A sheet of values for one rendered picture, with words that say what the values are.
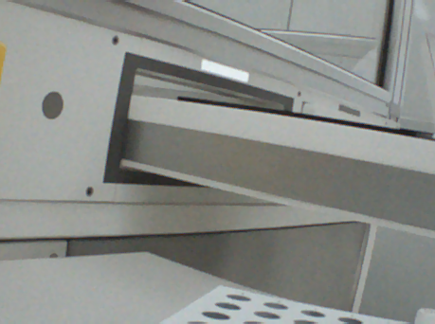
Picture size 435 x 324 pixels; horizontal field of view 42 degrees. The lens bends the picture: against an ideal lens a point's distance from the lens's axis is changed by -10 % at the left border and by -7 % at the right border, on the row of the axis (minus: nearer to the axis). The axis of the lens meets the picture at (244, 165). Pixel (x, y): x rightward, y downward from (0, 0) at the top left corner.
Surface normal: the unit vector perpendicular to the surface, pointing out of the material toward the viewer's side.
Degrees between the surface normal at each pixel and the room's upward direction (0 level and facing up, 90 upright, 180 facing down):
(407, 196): 90
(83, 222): 90
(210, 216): 90
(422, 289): 90
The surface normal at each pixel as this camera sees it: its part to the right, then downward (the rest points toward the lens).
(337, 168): -0.55, -0.05
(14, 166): 0.82, 0.17
